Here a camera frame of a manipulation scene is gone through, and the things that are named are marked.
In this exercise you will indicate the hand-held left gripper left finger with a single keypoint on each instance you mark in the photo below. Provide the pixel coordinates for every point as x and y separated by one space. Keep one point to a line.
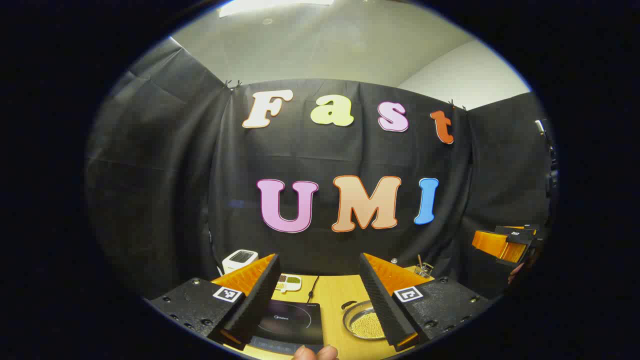
260 295

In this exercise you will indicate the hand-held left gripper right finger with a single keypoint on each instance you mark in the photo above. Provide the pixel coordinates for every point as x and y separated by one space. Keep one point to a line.
382 305

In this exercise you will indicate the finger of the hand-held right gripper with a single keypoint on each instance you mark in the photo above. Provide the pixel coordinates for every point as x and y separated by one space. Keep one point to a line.
492 245
515 229

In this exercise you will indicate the stainless steel pot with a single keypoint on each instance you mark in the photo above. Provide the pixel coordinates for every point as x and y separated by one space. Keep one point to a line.
351 322

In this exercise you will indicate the black induction cooktop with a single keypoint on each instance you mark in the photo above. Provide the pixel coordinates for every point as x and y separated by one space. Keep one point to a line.
295 320

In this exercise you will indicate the pile of yellow soybeans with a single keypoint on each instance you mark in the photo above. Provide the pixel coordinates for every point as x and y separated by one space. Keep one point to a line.
370 325

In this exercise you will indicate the white divided bean dish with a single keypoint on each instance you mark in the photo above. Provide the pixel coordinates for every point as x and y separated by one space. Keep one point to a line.
291 283

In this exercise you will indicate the white toaster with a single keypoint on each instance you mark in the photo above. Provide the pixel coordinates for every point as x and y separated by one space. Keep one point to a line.
237 262

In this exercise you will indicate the black cloth clip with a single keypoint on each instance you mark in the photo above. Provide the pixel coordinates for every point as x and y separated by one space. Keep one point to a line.
233 84
457 105

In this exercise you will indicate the black backdrop cloth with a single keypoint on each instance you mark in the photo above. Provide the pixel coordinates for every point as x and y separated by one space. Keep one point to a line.
320 150

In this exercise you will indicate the ceiling light panel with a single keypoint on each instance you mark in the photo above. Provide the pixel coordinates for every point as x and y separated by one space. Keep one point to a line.
275 6

